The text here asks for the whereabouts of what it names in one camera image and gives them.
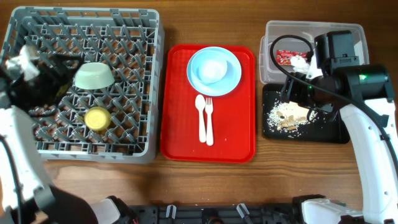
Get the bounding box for red plastic tray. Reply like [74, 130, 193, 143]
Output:
[160, 44, 256, 163]

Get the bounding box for black tray bin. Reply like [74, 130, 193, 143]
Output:
[262, 83, 349, 144]

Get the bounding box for light blue plate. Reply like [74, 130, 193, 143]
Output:
[187, 47, 242, 96]

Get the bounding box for yellow plastic cup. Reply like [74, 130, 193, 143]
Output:
[84, 106, 111, 131]

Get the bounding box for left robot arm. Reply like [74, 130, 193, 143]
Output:
[1, 55, 98, 223]

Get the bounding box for white plastic fork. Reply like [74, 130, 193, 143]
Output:
[205, 98, 214, 146]

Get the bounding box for green bowl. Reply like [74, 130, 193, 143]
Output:
[75, 62, 115, 90]

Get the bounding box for light blue bowl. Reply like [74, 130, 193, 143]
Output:
[191, 48, 228, 84]

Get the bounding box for rice and food scraps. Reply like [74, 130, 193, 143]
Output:
[266, 101, 318, 138]

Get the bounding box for clear plastic bin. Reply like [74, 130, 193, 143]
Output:
[259, 21, 369, 84]

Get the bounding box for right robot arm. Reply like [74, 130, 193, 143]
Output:
[280, 30, 397, 223]

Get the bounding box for grey dishwasher rack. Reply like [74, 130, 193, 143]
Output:
[1, 7, 164, 164]

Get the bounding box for white plastic spoon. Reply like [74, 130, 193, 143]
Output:
[195, 95, 206, 143]

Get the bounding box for red snack wrapper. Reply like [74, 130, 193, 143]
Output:
[276, 50, 307, 65]

